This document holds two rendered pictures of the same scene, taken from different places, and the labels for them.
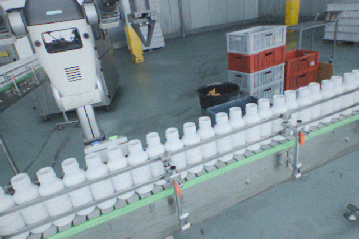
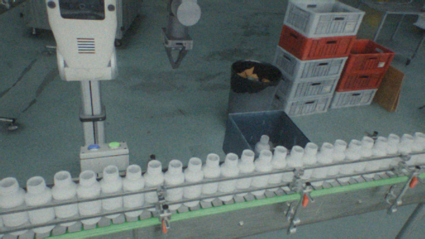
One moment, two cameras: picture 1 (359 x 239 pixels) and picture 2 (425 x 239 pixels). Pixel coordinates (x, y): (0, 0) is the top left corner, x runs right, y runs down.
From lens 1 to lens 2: 30 cm
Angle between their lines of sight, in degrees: 8
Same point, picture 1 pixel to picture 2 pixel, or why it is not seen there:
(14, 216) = not seen: outside the picture
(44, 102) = (36, 12)
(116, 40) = not seen: outside the picture
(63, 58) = (78, 26)
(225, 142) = (227, 184)
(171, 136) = (174, 170)
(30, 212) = (11, 217)
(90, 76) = (105, 52)
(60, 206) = (43, 217)
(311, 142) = (319, 198)
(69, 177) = (59, 191)
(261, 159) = (260, 206)
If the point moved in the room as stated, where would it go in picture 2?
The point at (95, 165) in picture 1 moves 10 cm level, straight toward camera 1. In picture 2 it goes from (88, 186) to (90, 216)
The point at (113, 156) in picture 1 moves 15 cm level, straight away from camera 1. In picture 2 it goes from (109, 179) to (108, 143)
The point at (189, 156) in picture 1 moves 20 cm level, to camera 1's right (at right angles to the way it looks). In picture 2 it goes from (186, 190) to (252, 198)
